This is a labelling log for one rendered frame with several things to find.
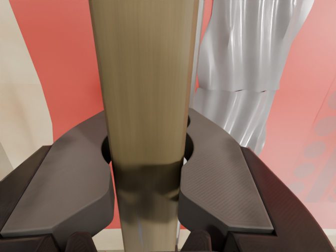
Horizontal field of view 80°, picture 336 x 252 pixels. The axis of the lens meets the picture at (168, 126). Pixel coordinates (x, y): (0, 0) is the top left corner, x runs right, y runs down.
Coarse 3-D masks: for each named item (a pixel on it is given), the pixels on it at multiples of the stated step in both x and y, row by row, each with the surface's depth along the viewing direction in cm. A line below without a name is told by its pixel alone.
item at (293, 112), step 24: (48, 96) 17; (72, 96) 17; (96, 96) 17; (288, 96) 18; (312, 96) 18; (72, 120) 19; (288, 120) 19; (312, 120) 19; (264, 144) 21; (288, 144) 21; (288, 168) 23
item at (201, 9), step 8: (200, 0) 11; (200, 8) 11; (200, 16) 11; (200, 24) 11; (200, 32) 11; (200, 40) 12; (192, 72) 13; (192, 80) 13; (192, 88) 13; (192, 96) 13; (192, 104) 14; (184, 160) 16; (176, 232) 21; (176, 240) 22
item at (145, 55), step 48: (96, 0) 5; (144, 0) 5; (192, 0) 5; (96, 48) 6; (144, 48) 6; (192, 48) 6; (144, 96) 6; (144, 144) 7; (144, 192) 9; (144, 240) 10
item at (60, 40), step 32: (32, 0) 14; (64, 0) 14; (320, 0) 14; (32, 32) 15; (64, 32) 15; (320, 32) 15; (64, 64) 16; (96, 64) 16; (288, 64) 16; (320, 64) 17
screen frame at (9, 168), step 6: (0, 144) 19; (0, 150) 20; (0, 156) 20; (6, 156) 20; (0, 162) 20; (6, 162) 20; (0, 168) 20; (6, 168) 20; (12, 168) 21; (0, 174) 20; (6, 174) 20
